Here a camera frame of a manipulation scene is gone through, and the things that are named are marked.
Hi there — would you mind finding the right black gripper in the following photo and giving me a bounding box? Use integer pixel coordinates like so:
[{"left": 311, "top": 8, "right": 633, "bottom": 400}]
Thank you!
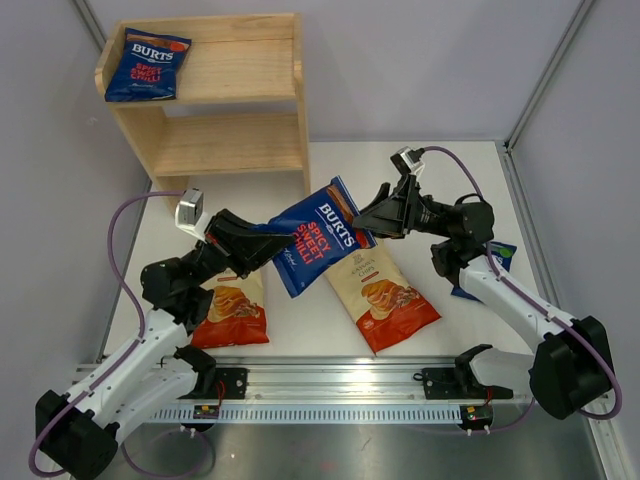
[{"left": 342, "top": 175, "right": 452, "bottom": 240}]

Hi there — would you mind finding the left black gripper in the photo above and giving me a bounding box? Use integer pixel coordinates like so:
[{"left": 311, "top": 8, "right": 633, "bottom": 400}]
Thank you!
[{"left": 183, "top": 209, "right": 296, "bottom": 290}]

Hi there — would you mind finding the blue Burts chilli bag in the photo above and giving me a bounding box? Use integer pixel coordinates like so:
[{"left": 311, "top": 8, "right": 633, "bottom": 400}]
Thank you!
[{"left": 105, "top": 27, "right": 192, "bottom": 103}]

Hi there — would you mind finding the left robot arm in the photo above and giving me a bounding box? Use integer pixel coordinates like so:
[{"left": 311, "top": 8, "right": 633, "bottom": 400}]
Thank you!
[{"left": 29, "top": 209, "right": 294, "bottom": 479}]

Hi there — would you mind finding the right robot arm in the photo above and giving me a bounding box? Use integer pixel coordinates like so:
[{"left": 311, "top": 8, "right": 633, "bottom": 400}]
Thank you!
[{"left": 353, "top": 174, "right": 622, "bottom": 419}]

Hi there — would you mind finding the left cassava chips bag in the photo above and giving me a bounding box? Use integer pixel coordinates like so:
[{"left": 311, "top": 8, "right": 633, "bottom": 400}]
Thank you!
[{"left": 191, "top": 269, "right": 269, "bottom": 349}]

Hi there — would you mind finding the cassava chips bag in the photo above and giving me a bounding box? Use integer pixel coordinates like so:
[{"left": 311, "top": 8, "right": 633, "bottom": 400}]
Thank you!
[
  {"left": 191, "top": 269, "right": 269, "bottom": 349},
  {"left": 325, "top": 243, "right": 441, "bottom": 354}
]

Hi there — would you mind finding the right cassava chips bag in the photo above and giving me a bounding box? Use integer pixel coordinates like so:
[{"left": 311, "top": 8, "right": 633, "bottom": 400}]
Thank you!
[{"left": 325, "top": 243, "right": 441, "bottom": 354}]

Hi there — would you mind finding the wooden two-tier shelf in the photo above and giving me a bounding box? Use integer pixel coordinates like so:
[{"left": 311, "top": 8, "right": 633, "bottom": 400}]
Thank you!
[{"left": 95, "top": 13, "right": 311, "bottom": 190}]

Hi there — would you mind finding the Burts sea salt vinegar bag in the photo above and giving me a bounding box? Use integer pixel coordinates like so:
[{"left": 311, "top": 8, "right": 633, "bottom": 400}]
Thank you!
[{"left": 451, "top": 241, "right": 517, "bottom": 302}]

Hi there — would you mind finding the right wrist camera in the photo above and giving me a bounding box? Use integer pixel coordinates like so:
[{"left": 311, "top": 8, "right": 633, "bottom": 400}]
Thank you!
[{"left": 390, "top": 147, "right": 425, "bottom": 178}]

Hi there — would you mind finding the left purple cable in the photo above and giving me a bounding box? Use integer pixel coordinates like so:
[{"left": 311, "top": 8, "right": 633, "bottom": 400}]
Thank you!
[{"left": 27, "top": 189, "right": 216, "bottom": 476}]

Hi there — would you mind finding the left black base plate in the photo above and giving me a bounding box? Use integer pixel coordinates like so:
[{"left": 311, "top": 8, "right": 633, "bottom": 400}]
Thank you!
[{"left": 187, "top": 367, "right": 249, "bottom": 400}]

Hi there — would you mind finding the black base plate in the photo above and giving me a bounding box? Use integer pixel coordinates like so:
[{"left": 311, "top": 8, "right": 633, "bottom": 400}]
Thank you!
[
  {"left": 412, "top": 367, "right": 514, "bottom": 401},
  {"left": 187, "top": 367, "right": 249, "bottom": 400}
]

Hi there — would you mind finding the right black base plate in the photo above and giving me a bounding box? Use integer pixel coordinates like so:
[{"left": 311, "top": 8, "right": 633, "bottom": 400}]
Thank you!
[{"left": 412, "top": 367, "right": 514, "bottom": 401}]

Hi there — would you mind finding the white slotted cable duct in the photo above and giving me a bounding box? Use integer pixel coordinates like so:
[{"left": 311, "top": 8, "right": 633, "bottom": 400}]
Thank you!
[{"left": 149, "top": 403, "right": 462, "bottom": 425}]

